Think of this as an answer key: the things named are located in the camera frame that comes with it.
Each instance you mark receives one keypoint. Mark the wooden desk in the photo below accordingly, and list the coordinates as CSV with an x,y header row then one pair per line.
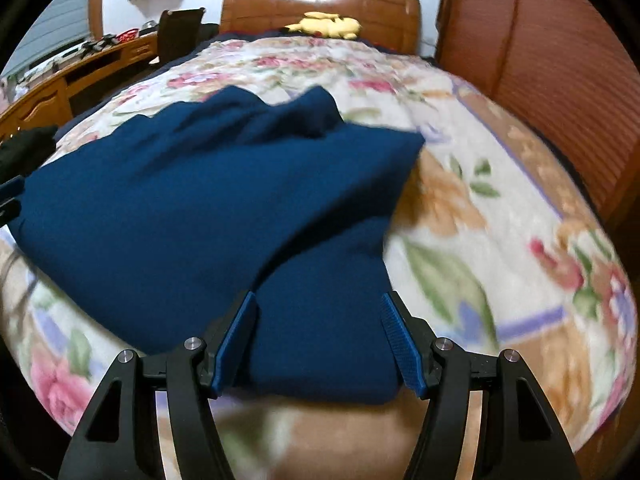
x,y
60,85

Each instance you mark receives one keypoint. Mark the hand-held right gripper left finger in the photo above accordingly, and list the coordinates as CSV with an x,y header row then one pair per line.
x,y
232,340

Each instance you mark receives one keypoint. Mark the floral blanket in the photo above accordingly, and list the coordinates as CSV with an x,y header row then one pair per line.
x,y
500,220

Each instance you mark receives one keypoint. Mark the grey window blind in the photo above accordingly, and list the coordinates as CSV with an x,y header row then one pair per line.
x,y
55,25

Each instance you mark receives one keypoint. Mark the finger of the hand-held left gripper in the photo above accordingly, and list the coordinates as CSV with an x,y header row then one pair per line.
x,y
11,195

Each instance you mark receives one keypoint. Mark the dark cloth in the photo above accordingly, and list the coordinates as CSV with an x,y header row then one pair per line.
x,y
27,152

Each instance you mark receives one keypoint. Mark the red basket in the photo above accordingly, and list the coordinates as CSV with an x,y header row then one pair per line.
x,y
127,34

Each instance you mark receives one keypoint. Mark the wooden louvered wardrobe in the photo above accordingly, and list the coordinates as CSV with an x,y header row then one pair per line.
x,y
540,50

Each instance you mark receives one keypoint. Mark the wooden bed headboard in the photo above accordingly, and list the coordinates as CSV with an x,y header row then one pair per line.
x,y
280,5

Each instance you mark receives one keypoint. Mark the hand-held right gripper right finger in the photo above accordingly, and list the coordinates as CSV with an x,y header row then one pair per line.
x,y
402,345

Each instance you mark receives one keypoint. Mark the dark brown chair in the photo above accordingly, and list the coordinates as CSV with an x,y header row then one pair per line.
x,y
182,35

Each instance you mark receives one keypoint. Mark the navy blue suit jacket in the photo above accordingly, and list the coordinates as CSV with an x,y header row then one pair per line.
x,y
190,210

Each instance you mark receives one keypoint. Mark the yellow plush toy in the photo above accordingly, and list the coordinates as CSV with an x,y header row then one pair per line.
x,y
330,25

